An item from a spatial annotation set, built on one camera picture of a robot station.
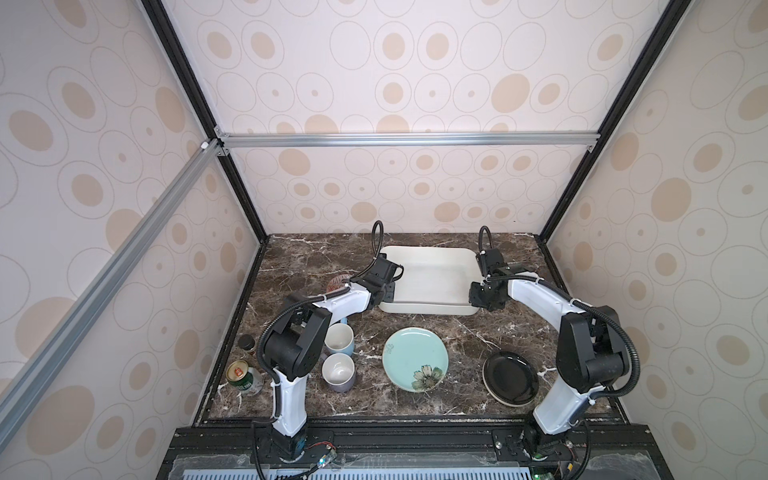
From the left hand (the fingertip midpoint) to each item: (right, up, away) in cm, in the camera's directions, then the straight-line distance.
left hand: (394, 282), depth 97 cm
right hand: (+26, -5, -2) cm, 27 cm away
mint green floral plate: (+6, -22, -9) cm, 25 cm away
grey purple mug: (-16, -25, -12) cm, 32 cm away
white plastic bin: (+15, 0, +11) cm, 18 cm away
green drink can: (-39, -22, -22) cm, 50 cm away
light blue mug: (-16, -16, -10) cm, 24 cm away
